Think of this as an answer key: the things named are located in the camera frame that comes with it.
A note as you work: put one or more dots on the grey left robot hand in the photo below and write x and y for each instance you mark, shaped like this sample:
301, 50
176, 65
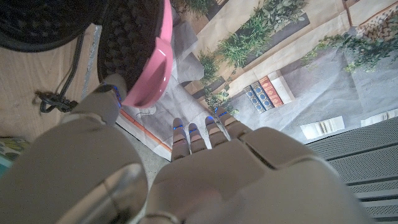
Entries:
217, 180

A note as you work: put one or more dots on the pink mini sandwich press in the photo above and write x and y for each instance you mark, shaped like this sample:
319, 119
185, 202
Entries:
155, 74

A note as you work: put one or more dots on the floral patterned tissue box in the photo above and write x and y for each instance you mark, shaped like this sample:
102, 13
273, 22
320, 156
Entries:
9, 149

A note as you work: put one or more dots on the printed fabric backdrop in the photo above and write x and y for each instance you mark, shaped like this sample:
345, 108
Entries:
295, 71

